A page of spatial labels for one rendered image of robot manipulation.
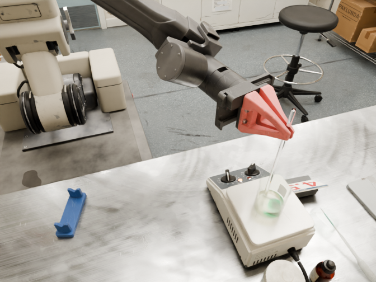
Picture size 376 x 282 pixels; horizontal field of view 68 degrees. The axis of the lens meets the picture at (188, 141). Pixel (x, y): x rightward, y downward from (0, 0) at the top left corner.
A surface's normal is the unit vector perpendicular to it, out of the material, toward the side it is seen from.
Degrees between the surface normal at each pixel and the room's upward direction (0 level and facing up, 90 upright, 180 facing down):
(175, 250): 0
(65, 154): 0
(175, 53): 58
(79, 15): 90
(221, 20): 90
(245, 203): 0
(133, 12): 90
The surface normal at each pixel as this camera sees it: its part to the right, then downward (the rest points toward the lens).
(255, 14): 0.32, 0.66
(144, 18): 0.05, 0.70
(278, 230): 0.00, -0.71
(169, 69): -0.69, -0.05
